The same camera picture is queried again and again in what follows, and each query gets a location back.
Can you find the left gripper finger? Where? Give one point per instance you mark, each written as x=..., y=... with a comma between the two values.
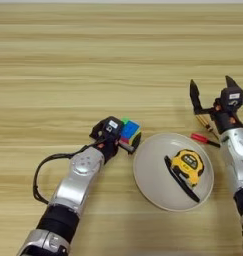
x=97, y=130
x=136, y=141

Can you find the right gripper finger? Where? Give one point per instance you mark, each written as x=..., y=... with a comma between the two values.
x=231, y=83
x=195, y=96

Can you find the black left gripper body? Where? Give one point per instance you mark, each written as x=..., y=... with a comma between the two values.
x=109, y=148

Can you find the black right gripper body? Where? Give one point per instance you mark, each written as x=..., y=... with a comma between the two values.
x=226, y=121

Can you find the multicolour puzzle cube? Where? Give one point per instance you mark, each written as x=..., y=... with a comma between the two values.
x=130, y=130

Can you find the yellow black tape measure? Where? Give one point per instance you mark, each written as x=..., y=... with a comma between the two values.
x=188, y=165

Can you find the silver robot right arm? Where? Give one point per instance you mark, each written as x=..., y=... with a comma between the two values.
x=238, y=156

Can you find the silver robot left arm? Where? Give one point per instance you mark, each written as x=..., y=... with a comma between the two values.
x=78, y=180

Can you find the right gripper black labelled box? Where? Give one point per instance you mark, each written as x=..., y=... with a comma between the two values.
x=232, y=98

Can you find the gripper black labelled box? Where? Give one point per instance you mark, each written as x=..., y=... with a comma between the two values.
x=113, y=126
x=232, y=98

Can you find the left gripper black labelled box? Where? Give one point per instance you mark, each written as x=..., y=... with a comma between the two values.
x=113, y=126

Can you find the round beige plate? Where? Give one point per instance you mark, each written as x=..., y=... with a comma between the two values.
x=153, y=180

